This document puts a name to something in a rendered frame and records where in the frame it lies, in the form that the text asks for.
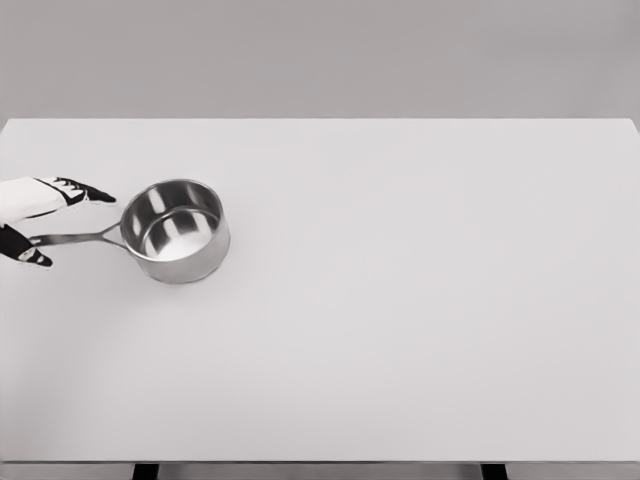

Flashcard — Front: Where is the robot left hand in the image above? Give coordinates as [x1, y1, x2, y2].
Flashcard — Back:
[0, 175, 118, 268]

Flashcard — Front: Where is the steel saucepan with long handle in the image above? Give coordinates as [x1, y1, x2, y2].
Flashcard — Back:
[28, 178, 232, 285]

